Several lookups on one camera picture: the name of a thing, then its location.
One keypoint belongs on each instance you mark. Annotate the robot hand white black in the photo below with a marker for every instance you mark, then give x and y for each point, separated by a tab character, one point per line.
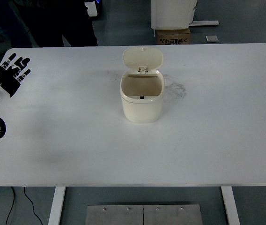
5	78

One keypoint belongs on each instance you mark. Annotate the cream plastic trash bin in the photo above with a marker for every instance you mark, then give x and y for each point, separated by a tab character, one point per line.
142	110

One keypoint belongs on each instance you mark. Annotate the person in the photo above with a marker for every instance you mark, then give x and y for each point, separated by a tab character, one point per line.
48	21

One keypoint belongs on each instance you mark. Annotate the white device with blue light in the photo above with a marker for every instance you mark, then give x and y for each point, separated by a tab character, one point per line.
92	8

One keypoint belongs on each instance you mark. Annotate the white table leg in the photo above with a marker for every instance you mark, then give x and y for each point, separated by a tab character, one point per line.
56	206
230	206

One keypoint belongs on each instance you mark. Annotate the brown cardboard box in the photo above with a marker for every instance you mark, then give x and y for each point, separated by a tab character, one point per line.
172	35

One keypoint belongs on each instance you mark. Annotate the grey metal plate with screws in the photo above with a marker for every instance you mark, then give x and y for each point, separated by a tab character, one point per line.
114	216
172	216

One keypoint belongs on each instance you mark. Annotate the white plastic appliance housing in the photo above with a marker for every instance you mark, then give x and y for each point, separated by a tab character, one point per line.
170	14

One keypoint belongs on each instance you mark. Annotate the white table foot bar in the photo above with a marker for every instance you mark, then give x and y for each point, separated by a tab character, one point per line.
205	23

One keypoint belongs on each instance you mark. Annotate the grey floor socket plate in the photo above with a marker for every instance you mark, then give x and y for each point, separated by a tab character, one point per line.
212	38

